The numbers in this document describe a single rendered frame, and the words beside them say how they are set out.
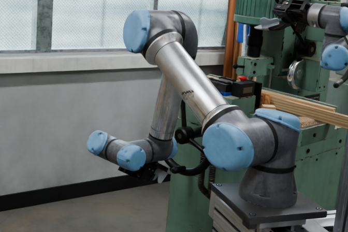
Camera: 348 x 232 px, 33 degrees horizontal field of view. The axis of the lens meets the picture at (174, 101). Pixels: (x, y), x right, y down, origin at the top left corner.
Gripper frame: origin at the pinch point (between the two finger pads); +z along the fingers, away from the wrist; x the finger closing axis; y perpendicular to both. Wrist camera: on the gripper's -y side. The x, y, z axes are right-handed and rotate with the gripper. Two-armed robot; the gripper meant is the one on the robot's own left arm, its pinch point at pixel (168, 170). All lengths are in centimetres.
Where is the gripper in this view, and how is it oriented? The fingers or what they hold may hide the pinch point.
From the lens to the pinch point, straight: 206.1
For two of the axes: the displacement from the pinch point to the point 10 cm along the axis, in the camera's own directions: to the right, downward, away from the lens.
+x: 6.6, 2.0, -7.2
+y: -4.2, 9.0, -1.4
